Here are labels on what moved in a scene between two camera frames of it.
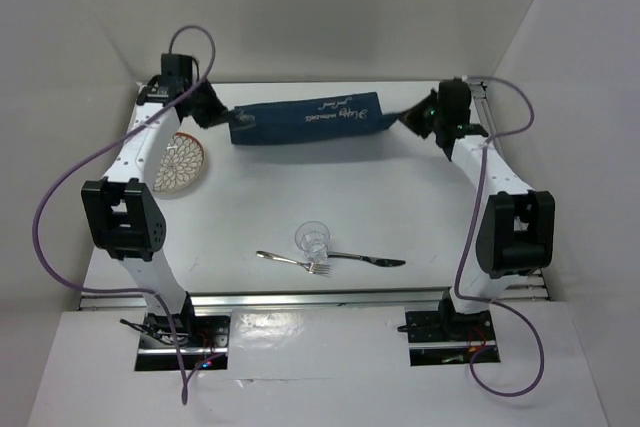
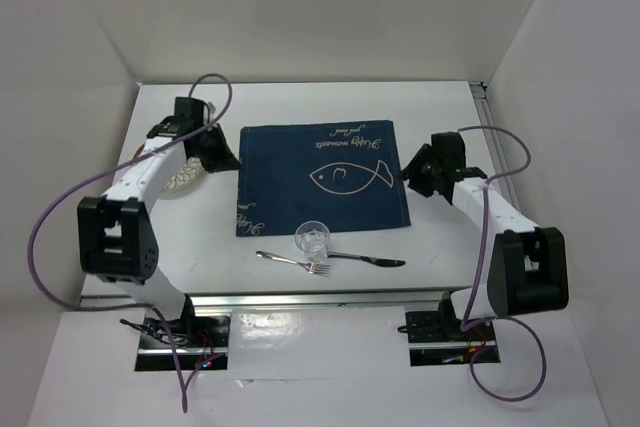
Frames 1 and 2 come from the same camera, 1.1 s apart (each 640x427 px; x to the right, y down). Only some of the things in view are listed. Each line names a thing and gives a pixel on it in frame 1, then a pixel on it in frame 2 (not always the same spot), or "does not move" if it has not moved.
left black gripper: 216,111 → 225,160
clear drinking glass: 314,240 does not move
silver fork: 312,268 does not move
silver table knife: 382,262 does not move
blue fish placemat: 337,116 → 346,175
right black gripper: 412,117 → 412,171
